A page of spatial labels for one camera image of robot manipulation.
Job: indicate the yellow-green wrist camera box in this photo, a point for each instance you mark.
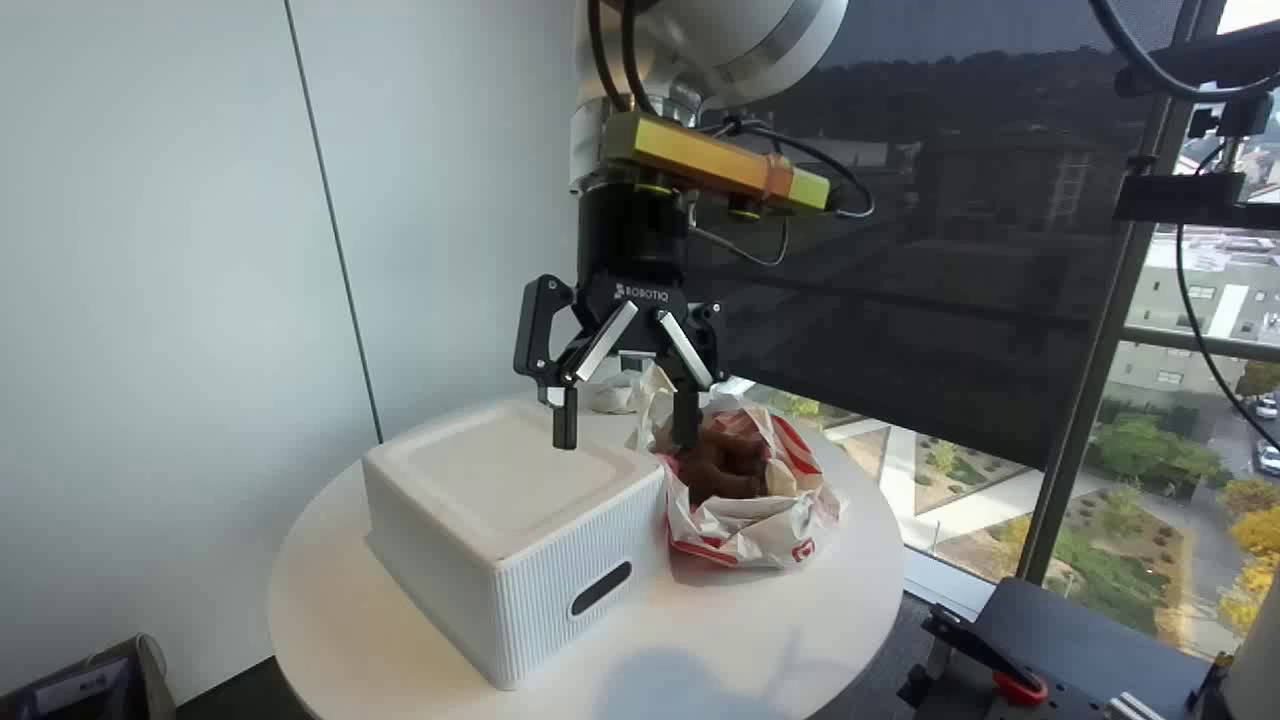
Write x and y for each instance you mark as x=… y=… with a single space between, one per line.
x=706 y=162

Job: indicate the white lidded storage box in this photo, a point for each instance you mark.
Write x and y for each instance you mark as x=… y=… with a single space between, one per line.
x=493 y=521

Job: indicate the dark window frame post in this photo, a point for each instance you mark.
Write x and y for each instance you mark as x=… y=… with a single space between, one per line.
x=1107 y=334

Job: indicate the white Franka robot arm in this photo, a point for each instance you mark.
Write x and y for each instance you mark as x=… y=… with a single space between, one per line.
x=746 y=41

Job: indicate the black mount bracket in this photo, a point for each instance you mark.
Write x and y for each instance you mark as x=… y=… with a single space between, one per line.
x=1185 y=196

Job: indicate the black case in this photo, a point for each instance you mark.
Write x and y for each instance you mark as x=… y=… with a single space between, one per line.
x=1092 y=641

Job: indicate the black bin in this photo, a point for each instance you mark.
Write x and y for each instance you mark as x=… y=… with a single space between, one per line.
x=83 y=685

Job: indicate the white red plastic bag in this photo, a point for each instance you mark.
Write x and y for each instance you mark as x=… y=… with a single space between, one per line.
x=746 y=524

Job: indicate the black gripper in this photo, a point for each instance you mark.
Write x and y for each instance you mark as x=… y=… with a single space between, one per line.
x=633 y=252

